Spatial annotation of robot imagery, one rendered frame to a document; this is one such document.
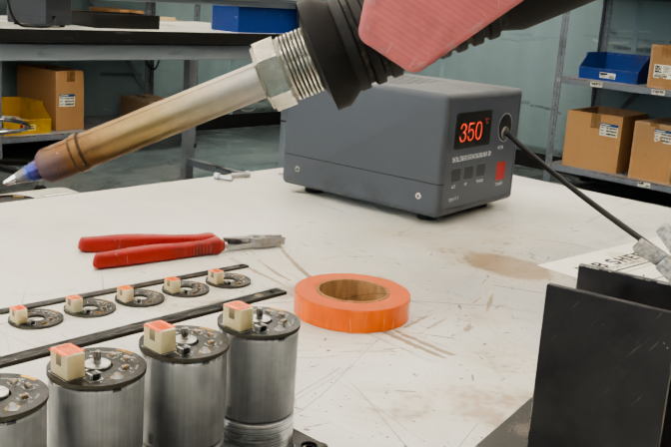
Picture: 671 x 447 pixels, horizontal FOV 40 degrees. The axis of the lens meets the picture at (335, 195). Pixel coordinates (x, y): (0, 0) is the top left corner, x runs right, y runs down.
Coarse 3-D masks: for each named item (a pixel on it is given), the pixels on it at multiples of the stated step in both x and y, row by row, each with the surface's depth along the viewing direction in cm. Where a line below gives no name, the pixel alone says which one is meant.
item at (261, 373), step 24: (288, 336) 27; (240, 360) 27; (264, 360) 27; (288, 360) 27; (240, 384) 27; (264, 384) 27; (288, 384) 27; (240, 408) 27; (264, 408) 27; (288, 408) 28; (240, 432) 27; (264, 432) 27; (288, 432) 28
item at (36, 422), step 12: (0, 396) 21; (12, 420) 21; (24, 420) 21; (36, 420) 21; (0, 432) 21; (12, 432) 21; (24, 432) 21; (36, 432) 21; (0, 444) 21; (12, 444) 21; (24, 444) 21; (36, 444) 22
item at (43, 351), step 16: (272, 288) 31; (208, 304) 29; (144, 320) 27; (176, 320) 27; (80, 336) 26; (96, 336) 26; (112, 336) 26; (16, 352) 24; (32, 352) 24; (48, 352) 24; (0, 368) 23
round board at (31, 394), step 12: (0, 384) 22; (12, 384) 22; (24, 384) 22; (36, 384) 22; (12, 396) 22; (24, 396) 22; (36, 396) 22; (48, 396) 22; (0, 408) 21; (24, 408) 21; (36, 408) 21; (0, 420) 21
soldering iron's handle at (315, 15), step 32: (320, 0) 19; (352, 0) 19; (544, 0) 19; (576, 0) 19; (320, 32) 19; (352, 32) 19; (480, 32) 19; (320, 64) 19; (352, 64) 19; (384, 64) 19; (352, 96) 19
